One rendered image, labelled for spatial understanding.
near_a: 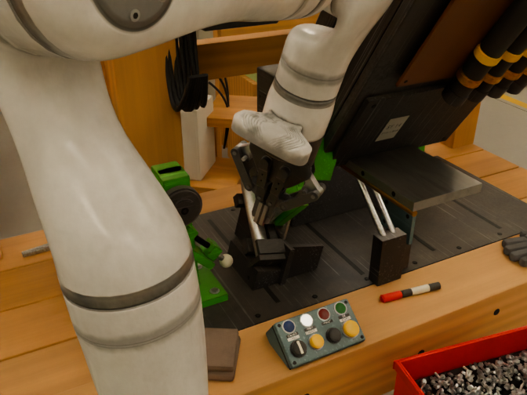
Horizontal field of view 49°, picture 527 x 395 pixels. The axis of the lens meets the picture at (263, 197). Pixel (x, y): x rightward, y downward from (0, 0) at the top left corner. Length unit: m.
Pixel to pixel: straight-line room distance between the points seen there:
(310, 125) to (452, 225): 0.86
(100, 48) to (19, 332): 0.93
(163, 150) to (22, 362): 0.55
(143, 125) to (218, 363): 0.59
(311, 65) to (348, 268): 0.71
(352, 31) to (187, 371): 0.33
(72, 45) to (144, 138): 1.05
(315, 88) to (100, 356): 0.34
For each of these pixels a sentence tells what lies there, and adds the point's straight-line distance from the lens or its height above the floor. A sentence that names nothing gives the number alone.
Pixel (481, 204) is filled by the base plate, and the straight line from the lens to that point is 1.56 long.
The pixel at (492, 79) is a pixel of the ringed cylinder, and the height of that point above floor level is 1.32.
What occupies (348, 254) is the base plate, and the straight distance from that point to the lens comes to 1.28.
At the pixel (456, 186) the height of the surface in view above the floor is 1.13.
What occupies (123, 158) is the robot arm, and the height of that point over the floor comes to 1.46.
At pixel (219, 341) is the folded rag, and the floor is 0.93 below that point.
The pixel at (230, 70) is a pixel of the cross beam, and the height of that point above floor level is 1.20.
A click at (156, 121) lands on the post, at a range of 1.34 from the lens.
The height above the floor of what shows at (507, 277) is 0.90.
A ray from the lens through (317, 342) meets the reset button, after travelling 1.01.
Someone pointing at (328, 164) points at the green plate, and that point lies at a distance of 1.13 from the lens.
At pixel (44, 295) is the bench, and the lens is 1.27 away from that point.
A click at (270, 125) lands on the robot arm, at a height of 1.39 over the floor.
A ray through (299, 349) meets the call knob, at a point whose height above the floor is 0.93.
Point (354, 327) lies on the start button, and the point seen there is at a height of 0.94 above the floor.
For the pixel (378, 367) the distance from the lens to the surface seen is 1.13.
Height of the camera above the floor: 1.62
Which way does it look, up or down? 29 degrees down
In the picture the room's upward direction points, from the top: straight up
